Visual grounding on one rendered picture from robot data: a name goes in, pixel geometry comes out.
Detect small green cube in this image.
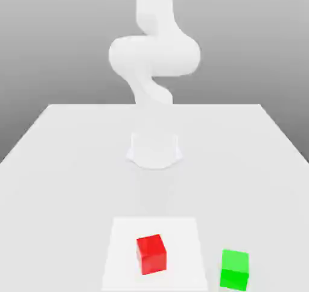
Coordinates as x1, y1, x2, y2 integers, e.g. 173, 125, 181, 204
219, 249, 250, 292

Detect small red cube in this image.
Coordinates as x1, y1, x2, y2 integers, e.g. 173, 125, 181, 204
136, 233, 168, 276

